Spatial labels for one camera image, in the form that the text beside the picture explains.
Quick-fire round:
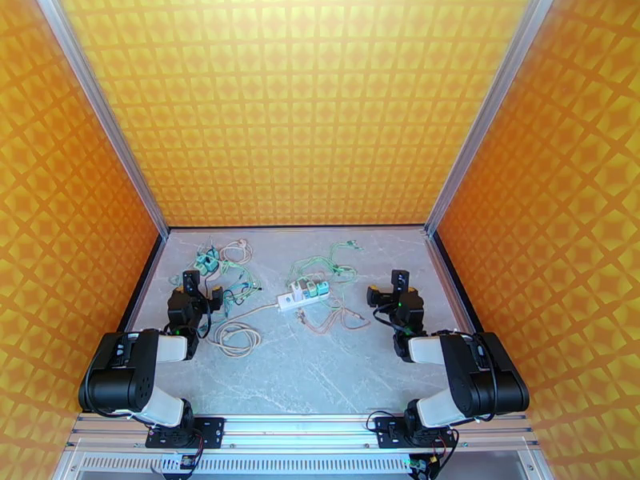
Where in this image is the teal charging cable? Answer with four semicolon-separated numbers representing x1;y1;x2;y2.
219;261;263;320

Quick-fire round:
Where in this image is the beige power cable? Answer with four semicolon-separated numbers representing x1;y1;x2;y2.
214;302;281;358

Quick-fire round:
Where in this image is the beige socket cable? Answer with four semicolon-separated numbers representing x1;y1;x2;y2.
218;237;254;267

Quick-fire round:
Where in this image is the white power strip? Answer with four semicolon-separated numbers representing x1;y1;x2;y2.
277;289;331;313

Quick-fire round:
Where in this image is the perforated metal panel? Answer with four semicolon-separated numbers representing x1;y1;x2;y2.
52;450;554;480

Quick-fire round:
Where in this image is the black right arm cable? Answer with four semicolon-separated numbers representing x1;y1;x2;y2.
372;301;401;334

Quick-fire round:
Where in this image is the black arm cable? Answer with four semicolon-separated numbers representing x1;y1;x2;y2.
197;288;214;341
372;301;401;334

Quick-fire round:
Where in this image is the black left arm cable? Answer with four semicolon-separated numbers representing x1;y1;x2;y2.
197;288;214;341

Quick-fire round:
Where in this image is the aluminium table side rail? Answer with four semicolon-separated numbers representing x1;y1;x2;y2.
425;232;481;337
117;233;169;334

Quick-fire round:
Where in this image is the green charging cable bundle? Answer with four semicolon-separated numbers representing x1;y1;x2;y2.
289;235;363;290

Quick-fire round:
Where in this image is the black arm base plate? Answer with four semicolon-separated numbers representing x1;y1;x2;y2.
145;417;226;450
374;417;457;450

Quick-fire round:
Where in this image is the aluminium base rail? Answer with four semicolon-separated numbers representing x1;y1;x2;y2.
63;412;540;450

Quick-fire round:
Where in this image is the aluminium frame post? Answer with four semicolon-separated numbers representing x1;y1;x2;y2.
34;0;170;241
425;0;557;241

